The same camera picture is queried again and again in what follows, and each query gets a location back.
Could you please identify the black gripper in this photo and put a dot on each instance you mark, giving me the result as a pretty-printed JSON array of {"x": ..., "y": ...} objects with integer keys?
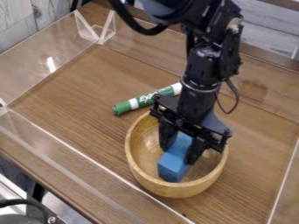
[{"x": 189, "y": 114}]

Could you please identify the blue foam block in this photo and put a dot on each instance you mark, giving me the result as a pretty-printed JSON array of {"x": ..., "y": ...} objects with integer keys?
[{"x": 171, "y": 165}]

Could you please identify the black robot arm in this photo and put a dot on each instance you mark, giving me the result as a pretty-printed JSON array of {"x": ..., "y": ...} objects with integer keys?
[{"x": 211, "y": 23}]

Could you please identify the brown wooden bowl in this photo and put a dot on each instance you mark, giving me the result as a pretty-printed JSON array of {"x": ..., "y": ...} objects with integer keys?
[{"x": 143, "y": 153}]

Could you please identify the green Expo marker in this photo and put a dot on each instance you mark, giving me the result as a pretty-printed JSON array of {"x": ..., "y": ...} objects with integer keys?
[{"x": 146, "y": 99}]

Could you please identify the black metal table leg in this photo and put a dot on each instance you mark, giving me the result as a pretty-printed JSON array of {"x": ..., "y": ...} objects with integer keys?
[{"x": 38, "y": 192}]

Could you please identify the clear acrylic barrier wall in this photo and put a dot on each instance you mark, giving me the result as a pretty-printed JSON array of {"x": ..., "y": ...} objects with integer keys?
[{"x": 101, "y": 194}]

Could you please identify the clear acrylic corner bracket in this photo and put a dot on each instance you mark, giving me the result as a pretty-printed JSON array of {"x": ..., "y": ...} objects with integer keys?
[{"x": 93, "y": 32}]

